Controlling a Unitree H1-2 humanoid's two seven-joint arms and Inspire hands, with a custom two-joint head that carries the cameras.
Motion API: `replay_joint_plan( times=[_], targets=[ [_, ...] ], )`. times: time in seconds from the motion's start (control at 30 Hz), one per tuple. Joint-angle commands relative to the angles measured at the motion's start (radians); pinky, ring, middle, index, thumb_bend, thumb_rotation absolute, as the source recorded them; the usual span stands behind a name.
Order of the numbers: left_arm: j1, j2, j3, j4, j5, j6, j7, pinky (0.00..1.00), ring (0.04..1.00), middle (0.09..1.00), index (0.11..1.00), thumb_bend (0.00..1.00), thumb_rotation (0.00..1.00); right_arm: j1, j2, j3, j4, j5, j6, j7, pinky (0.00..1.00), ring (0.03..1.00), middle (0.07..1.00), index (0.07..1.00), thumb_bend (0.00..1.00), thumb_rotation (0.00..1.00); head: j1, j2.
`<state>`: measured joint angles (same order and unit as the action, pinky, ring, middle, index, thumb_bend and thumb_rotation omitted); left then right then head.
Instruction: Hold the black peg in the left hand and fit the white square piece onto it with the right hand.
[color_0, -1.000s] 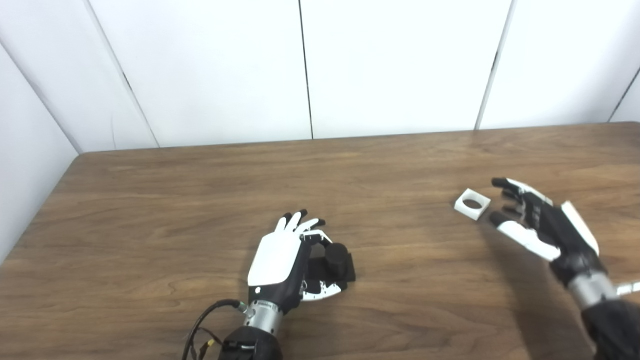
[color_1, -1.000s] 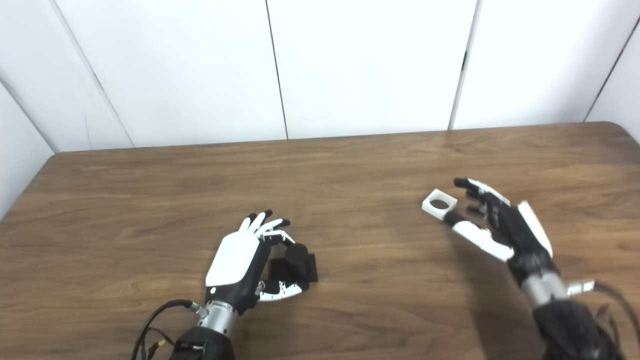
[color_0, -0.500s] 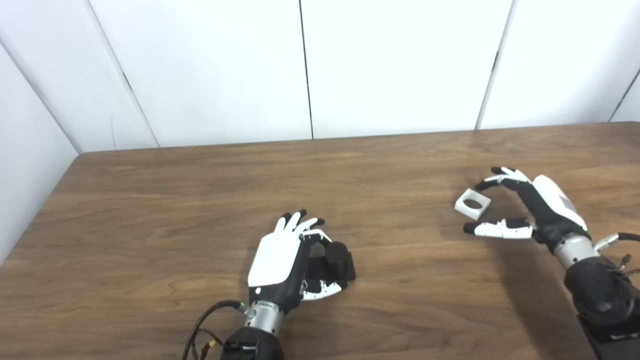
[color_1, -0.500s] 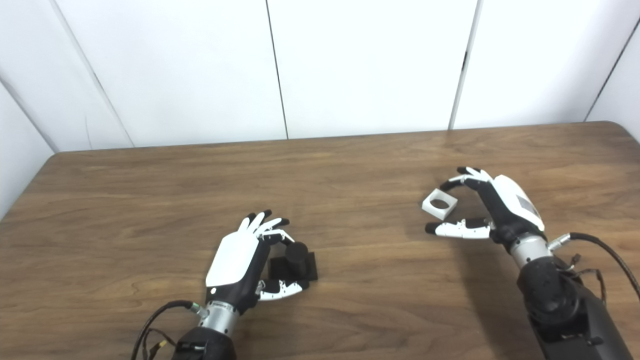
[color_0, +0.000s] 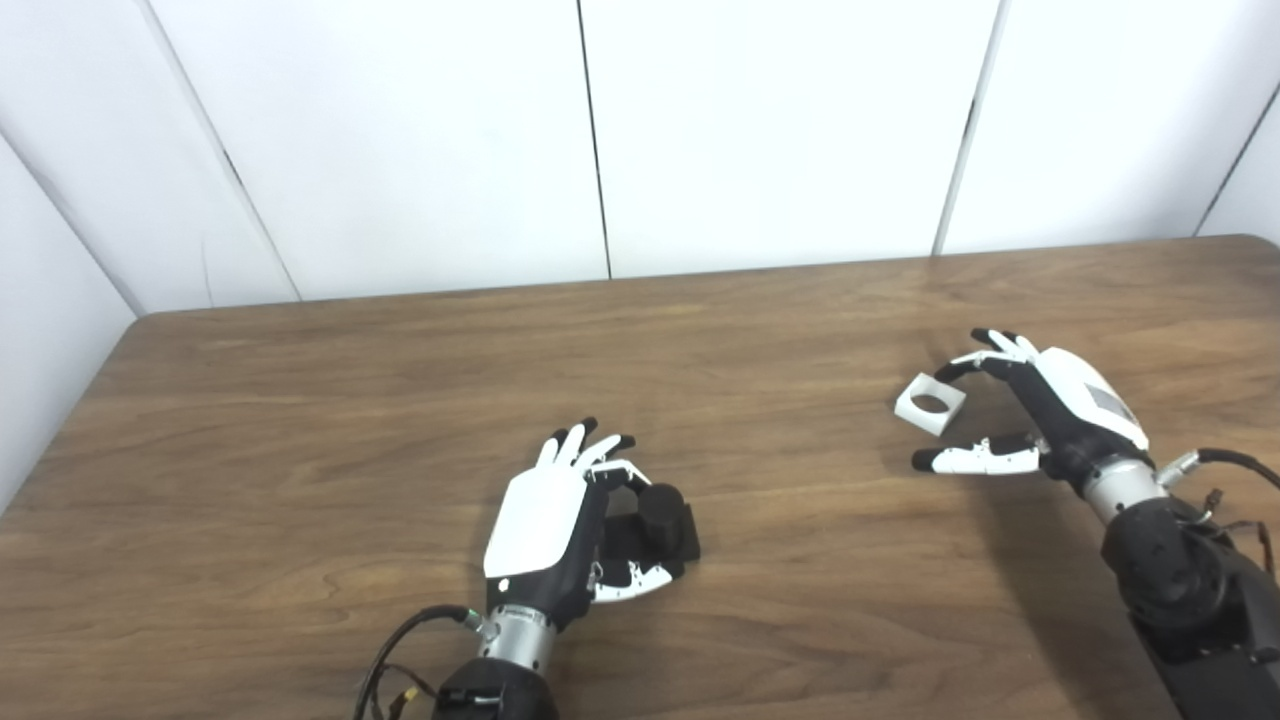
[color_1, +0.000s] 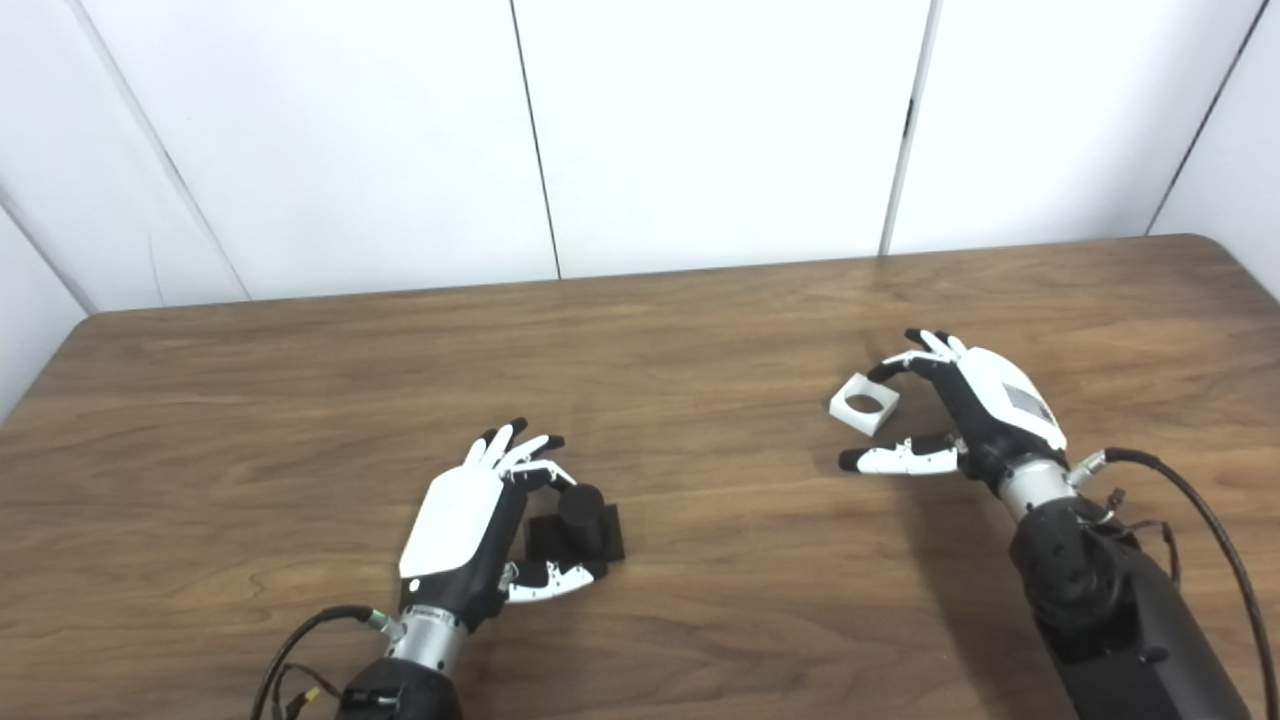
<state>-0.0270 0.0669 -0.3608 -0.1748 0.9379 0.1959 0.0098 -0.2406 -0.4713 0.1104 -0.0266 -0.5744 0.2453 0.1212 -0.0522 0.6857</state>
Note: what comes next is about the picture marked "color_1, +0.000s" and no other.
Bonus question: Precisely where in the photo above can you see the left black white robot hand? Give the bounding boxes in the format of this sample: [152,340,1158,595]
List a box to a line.
[398,418,609,631]

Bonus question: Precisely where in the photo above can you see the thin wrist wire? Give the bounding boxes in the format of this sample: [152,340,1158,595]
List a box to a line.
[268,663,343,720]
[1095,487,1183,591]

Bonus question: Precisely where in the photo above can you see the thin right wrist wire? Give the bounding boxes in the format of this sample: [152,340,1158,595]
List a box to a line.
[1095,487,1183,591]

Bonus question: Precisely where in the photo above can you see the thin left wrist wire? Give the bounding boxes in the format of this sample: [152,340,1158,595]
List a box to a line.
[268,663,343,720]

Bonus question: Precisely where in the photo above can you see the thick black left wrist cable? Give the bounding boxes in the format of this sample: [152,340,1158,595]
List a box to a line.
[250,605,406,720]

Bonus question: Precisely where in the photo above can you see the black peg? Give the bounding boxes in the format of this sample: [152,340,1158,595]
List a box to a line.
[524,484,626,566]

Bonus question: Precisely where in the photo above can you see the white square piece with hole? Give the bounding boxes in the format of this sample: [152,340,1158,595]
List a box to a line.
[829,373,900,437]

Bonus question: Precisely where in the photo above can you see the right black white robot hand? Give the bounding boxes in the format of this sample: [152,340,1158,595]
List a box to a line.
[838,328,1069,491]

